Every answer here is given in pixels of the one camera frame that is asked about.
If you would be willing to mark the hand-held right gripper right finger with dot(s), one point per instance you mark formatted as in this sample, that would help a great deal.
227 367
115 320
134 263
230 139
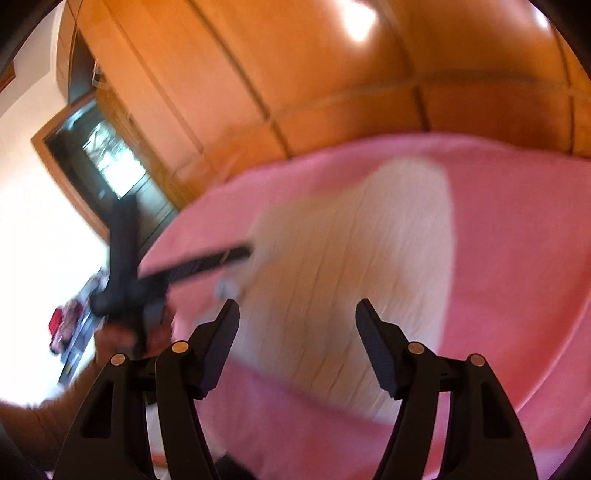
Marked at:
374 341

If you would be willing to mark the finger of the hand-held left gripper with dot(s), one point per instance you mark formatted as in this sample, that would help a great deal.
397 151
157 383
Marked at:
124 240
203 264

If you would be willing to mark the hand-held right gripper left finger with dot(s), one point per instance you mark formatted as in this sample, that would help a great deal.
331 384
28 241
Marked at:
221 337

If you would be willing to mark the white knit sweater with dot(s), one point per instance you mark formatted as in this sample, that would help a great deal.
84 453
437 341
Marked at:
351 258

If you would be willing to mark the person's left forearm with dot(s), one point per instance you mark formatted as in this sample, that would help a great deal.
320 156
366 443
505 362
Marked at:
51 415

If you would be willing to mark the person's left hand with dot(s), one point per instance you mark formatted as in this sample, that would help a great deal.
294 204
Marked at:
113 339

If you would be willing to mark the dark glass panel door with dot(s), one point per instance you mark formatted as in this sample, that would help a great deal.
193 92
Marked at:
111 161

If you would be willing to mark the red object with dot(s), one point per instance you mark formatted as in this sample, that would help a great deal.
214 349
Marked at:
57 321

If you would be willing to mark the pink blanket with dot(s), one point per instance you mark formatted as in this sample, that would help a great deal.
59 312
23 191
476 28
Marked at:
508 230

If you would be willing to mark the wooden wardrobe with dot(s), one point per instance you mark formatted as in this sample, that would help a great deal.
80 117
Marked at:
300 60

